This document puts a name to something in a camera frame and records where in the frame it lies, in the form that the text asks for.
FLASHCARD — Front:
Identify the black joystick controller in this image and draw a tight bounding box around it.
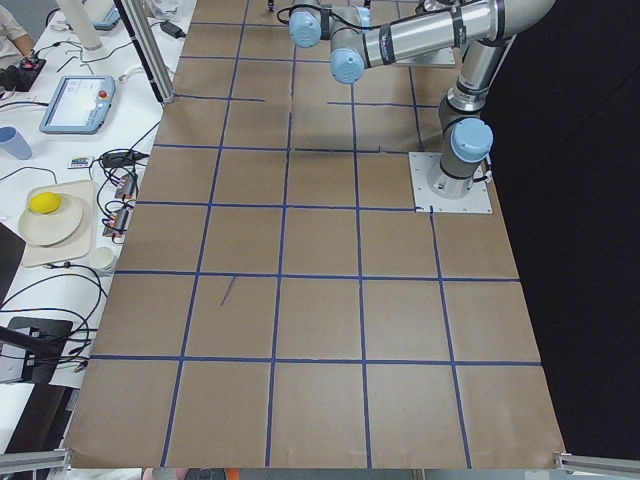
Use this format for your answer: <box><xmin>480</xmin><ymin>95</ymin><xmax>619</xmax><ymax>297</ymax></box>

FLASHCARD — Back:
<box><xmin>1</xmin><ymin>57</ymin><xmax>46</xmax><ymax>92</ymax></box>

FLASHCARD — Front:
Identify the yellow lemon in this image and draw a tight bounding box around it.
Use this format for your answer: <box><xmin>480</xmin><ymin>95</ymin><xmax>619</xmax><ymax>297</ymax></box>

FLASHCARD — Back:
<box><xmin>28</xmin><ymin>191</ymin><xmax>62</xmax><ymax>215</ymax></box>

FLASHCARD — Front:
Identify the blue teach pendant tablet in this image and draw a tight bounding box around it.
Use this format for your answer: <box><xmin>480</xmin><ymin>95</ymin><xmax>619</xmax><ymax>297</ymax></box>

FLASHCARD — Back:
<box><xmin>39</xmin><ymin>75</ymin><xmax>116</xmax><ymax>135</ymax></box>

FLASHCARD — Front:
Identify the beige tray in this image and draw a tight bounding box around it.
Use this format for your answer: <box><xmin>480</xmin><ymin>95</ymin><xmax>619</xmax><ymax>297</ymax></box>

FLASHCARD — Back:
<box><xmin>18</xmin><ymin>180</ymin><xmax>97</xmax><ymax>267</ymax></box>

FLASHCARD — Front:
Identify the light blue cup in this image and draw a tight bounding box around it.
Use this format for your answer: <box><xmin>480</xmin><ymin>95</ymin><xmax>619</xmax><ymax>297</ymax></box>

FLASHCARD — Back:
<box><xmin>0</xmin><ymin>126</ymin><xmax>32</xmax><ymax>160</ymax></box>

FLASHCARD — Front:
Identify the small circuit board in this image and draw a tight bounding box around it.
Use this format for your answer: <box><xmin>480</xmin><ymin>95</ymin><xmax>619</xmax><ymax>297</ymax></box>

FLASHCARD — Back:
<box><xmin>102</xmin><ymin>208</ymin><xmax>130</xmax><ymax>239</ymax></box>
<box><xmin>114</xmin><ymin>172</ymin><xmax>138</xmax><ymax>199</ymax></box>

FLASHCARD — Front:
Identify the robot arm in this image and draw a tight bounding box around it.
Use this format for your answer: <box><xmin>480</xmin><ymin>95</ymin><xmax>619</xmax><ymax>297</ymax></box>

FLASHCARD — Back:
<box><xmin>282</xmin><ymin>0</ymin><xmax>554</xmax><ymax>200</ymax></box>

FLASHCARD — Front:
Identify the small circuit board upper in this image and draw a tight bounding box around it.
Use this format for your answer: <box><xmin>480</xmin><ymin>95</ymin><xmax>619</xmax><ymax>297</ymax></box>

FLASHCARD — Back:
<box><xmin>114</xmin><ymin>172</ymin><xmax>138</xmax><ymax>199</ymax></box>

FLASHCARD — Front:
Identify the black power adapter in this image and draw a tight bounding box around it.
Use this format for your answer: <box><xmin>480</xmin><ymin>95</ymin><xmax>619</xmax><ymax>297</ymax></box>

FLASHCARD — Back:
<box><xmin>159</xmin><ymin>20</ymin><xmax>186</xmax><ymax>39</ymax></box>

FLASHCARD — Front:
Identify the beige plate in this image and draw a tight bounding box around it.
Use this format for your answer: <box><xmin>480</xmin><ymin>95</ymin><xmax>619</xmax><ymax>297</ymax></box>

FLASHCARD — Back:
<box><xmin>18</xmin><ymin>195</ymin><xmax>83</xmax><ymax>246</ymax></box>

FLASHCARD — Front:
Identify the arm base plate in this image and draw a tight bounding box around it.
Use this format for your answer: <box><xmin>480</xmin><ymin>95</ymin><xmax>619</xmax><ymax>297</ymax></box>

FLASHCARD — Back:
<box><xmin>409</xmin><ymin>152</ymin><xmax>493</xmax><ymax>214</ymax></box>
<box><xmin>396</xmin><ymin>47</ymin><xmax>456</xmax><ymax>68</ymax></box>

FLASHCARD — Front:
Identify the white paper cup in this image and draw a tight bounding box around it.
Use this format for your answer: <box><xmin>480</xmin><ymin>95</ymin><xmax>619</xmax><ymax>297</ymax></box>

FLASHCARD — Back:
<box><xmin>89</xmin><ymin>247</ymin><xmax>118</xmax><ymax>276</ymax></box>

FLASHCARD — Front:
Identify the small colourful card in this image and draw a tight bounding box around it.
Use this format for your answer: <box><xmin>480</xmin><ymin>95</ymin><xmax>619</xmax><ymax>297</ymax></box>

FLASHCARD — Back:
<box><xmin>67</xmin><ymin>156</ymin><xmax>94</xmax><ymax>169</ymax></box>

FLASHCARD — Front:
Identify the aluminium frame post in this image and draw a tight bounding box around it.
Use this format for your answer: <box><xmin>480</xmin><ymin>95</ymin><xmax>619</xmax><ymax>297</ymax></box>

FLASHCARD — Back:
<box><xmin>114</xmin><ymin>0</ymin><xmax>174</xmax><ymax>105</ymax></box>

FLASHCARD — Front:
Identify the black camera stand base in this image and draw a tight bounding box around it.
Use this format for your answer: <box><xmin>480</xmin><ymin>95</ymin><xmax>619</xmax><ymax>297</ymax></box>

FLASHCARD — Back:
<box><xmin>1</xmin><ymin>316</ymin><xmax>73</xmax><ymax>384</ymax></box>

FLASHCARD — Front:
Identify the small circuit board lower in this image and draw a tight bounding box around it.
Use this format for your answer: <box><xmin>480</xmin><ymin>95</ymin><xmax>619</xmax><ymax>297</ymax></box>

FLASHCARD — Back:
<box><xmin>102</xmin><ymin>208</ymin><xmax>130</xmax><ymax>239</ymax></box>

